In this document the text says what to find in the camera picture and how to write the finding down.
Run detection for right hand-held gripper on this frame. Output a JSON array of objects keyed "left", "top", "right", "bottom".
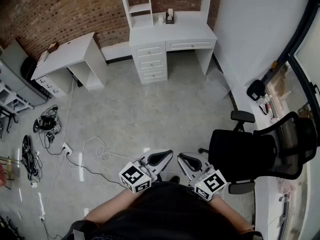
[{"left": 177, "top": 152, "right": 228, "bottom": 202}]

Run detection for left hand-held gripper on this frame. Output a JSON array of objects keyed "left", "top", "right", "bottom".
[{"left": 118, "top": 149, "right": 174, "bottom": 194}]

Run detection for person's right forearm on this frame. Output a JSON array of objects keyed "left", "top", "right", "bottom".
[{"left": 208, "top": 195, "right": 255, "bottom": 234}]

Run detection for person's left forearm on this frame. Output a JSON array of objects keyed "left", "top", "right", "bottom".
[{"left": 83, "top": 187, "right": 148, "bottom": 226}]

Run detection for white cabinet drawer front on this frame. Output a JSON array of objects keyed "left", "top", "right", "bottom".
[
  {"left": 140, "top": 70, "right": 166, "bottom": 83},
  {"left": 138, "top": 58, "right": 165, "bottom": 71},
  {"left": 136, "top": 46, "right": 163, "bottom": 58}
]

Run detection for white desk with hutch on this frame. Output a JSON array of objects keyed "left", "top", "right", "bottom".
[{"left": 117, "top": 0, "right": 218, "bottom": 85}]

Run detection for plain white side desk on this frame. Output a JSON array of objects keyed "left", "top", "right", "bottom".
[{"left": 30, "top": 31, "right": 109, "bottom": 99}]

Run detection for person's black shirt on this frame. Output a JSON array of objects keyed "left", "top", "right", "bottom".
[{"left": 67, "top": 181, "right": 263, "bottom": 240}]

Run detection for black mesh office chair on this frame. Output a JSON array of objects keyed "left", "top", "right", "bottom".
[{"left": 198, "top": 110, "right": 318, "bottom": 195}]

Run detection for clear plastic waste bin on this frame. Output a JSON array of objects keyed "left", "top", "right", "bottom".
[{"left": 206, "top": 68, "right": 235, "bottom": 101}]

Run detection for white power strip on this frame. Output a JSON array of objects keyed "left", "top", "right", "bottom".
[{"left": 61, "top": 142, "right": 74, "bottom": 157}]

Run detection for black bag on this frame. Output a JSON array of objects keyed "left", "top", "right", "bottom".
[{"left": 246, "top": 79, "right": 267, "bottom": 102}]

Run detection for black stand legs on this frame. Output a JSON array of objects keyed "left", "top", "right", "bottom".
[{"left": 0, "top": 106, "right": 19, "bottom": 140}]

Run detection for white and red booklet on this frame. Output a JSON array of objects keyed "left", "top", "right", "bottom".
[{"left": 36, "top": 50, "right": 50, "bottom": 67}]

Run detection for small brown box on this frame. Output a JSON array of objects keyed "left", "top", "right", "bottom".
[{"left": 47, "top": 41, "right": 60, "bottom": 54}]

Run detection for white metal rack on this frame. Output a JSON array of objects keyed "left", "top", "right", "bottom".
[{"left": 0, "top": 82, "right": 35, "bottom": 115}]

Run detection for black padded chair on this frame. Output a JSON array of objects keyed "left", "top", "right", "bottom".
[{"left": 20, "top": 56, "right": 38, "bottom": 83}]

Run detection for grey metal cabinet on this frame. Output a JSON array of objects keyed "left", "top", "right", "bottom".
[{"left": 0, "top": 38, "right": 50, "bottom": 107}]

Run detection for looped white cable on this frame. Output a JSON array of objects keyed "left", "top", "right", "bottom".
[{"left": 81, "top": 136, "right": 137, "bottom": 165}]

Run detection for black floor cable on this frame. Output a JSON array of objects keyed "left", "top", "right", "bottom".
[{"left": 65, "top": 153, "right": 126, "bottom": 188}]

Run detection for long white cable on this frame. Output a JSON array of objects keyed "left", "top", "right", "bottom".
[{"left": 39, "top": 76, "right": 76, "bottom": 220}]

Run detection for white drawer cabinet black handles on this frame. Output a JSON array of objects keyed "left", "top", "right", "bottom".
[{"left": 34, "top": 70, "right": 69, "bottom": 99}]

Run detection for black window frame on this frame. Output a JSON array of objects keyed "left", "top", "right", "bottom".
[{"left": 261, "top": 0, "right": 320, "bottom": 160}]

